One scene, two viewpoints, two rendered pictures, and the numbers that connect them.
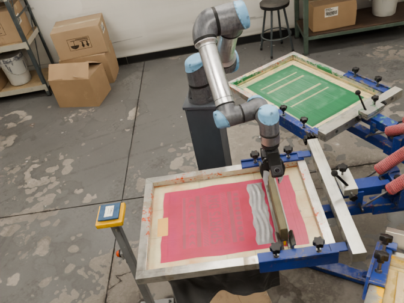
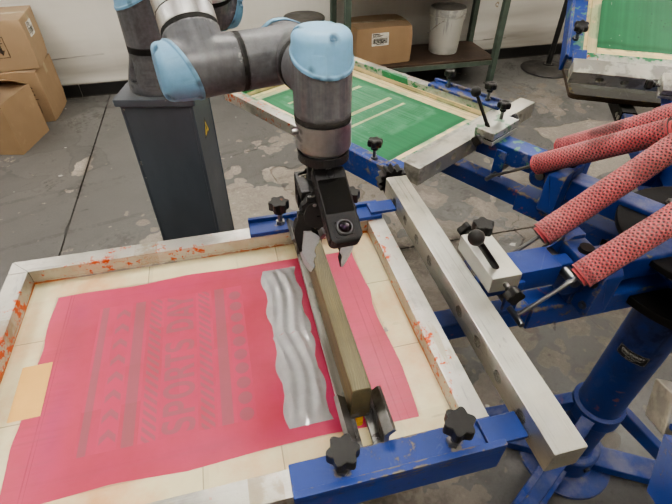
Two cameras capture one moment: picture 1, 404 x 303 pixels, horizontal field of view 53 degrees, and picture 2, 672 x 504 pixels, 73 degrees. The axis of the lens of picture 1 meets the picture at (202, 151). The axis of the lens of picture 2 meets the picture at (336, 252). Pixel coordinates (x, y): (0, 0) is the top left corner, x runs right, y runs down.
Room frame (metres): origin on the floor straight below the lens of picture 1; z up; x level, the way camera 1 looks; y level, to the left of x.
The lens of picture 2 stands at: (0.68, -0.10, 1.62)
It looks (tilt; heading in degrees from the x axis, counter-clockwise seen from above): 41 degrees down; 341
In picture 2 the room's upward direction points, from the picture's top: straight up
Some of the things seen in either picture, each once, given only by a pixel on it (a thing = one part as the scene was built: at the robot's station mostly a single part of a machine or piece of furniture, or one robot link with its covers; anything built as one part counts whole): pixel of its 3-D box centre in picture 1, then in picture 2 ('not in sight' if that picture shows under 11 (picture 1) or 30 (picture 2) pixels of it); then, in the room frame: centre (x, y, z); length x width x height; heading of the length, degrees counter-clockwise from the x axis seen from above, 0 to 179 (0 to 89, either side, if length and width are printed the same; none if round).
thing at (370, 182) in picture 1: (358, 187); (509, 272); (1.17, -0.62, 1.02); 0.17 x 0.06 x 0.05; 85
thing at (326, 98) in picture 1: (319, 86); (394, 92); (1.95, -0.73, 1.05); 1.08 x 0.61 x 0.23; 25
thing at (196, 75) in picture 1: (198, 68); (147, 8); (1.86, -0.07, 1.37); 0.13 x 0.12 x 0.14; 97
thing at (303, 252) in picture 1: (297, 257); (397, 464); (0.92, -0.27, 0.98); 0.30 x 0.05 x 0.07; 85
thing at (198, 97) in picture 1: (201, 89); (158, 63); (1.86, -0.06, 1.25); 0.15 x 0.15 x 0.10
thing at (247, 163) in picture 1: (272, 163); (316, 227); (1.48, -0.32, 0.98); 0.30 x 0.05 x 0.07; 85
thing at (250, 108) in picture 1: (255, 109); (280, 55); (1.33, -0.24, 1.41); 0.11 x 0.11 x 0.08; 7
